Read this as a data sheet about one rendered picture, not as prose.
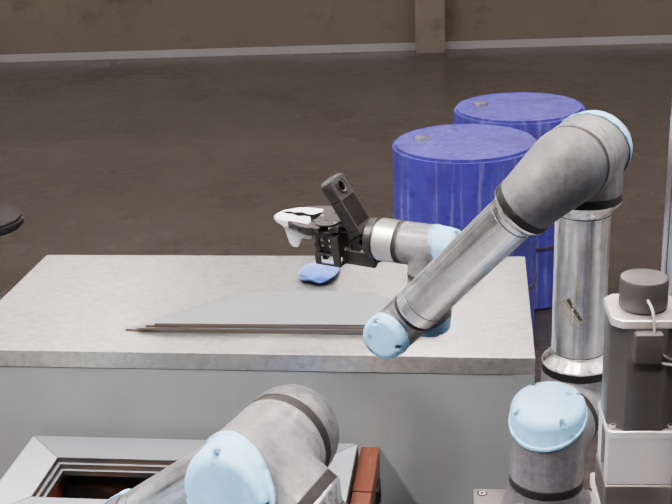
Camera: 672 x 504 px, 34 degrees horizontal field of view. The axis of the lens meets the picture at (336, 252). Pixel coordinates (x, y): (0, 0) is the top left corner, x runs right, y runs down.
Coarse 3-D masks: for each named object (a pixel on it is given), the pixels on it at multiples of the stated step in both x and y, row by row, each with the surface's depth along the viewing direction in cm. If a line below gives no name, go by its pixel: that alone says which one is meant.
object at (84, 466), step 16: (64, 464) 242; (80, 464) 241; (96, 464) 241; (112, 464) 241; (128, 464) 241; (144, 464) 240; (160, 464) 240; (48, 480) 236; (352, 480) 233; (32, 496) 229; (48, 496) 234
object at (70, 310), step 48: (48, 288) 282; (96, 288) 281; (144, 288) 279; (192, 288) 278; (240, 288) 277; (288, 288) 275; (336, 288) 274; (384, 288) 273; (480, 288) 270; (0, 336) 255; (48, 336) 254; (96, 336) 253; (144, 336) 252; (192, 336) 251; (240, 336) 250; (288, 336) 249; (336, 336) 247; (480, 336) 244; (528, 336) 243
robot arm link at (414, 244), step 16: (400, 224) 189; (416, 224) 188; (432, 224) 188; (400, 240) 187; (416, 240) 185; (432, 240) 184; (448, 240) 183; (400, 256) 188; (416, 256) 186; (432, 256) 184; (416, 272) 187
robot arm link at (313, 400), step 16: (288, 384) 130; (304, 400) 125; (320, 400) 127; (320, 416) 125; (336, 432) 127; (336, 448) 127; (176, 464) 143; (160, 480) 144; (176, 480) 141; (128, 496) 148; (144, 496) 145; (160, 496) 143; (176, 496) 141
